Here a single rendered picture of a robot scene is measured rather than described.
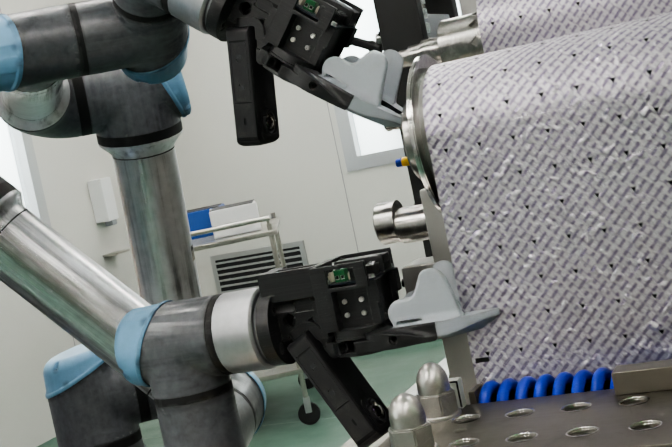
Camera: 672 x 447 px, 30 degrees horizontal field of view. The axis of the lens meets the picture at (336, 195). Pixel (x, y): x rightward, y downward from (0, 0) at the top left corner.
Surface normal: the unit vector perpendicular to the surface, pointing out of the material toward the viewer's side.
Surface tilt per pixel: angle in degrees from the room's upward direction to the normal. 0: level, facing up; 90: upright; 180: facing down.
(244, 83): 91
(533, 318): 90
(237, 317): 61
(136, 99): 105
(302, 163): 90
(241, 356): 118
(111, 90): 99
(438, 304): 90
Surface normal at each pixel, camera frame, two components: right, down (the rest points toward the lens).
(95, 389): 0.27, -0.04
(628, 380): -0.37, 0.13
